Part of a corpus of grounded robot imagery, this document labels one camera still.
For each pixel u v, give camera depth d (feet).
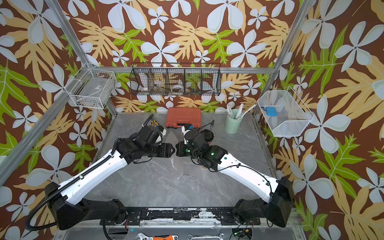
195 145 1.72
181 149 2.07
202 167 2.91
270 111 2.82
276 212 1.25
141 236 2.23
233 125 3.38
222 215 2.44
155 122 3.77
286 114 2.73
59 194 1.28
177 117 3.67
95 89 2.82
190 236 2.26
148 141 1.84
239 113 3.33
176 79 3.16
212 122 3.76
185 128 2.16
